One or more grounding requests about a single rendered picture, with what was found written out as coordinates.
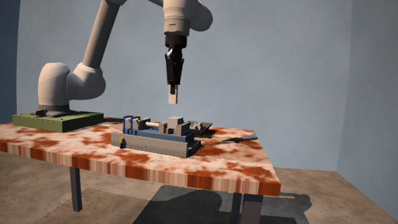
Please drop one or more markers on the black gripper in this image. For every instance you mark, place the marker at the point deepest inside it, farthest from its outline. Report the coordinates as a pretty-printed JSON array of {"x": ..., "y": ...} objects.
[{"x": 175, "y": 43}]

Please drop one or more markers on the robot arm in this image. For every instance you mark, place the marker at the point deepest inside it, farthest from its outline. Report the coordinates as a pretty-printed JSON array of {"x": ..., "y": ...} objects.
[{"x": 57, "y": 85}]

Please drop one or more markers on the dark grey flat bar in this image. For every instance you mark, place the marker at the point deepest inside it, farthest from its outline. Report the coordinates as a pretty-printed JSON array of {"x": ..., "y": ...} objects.
[{"x": 168, "y": 130}]

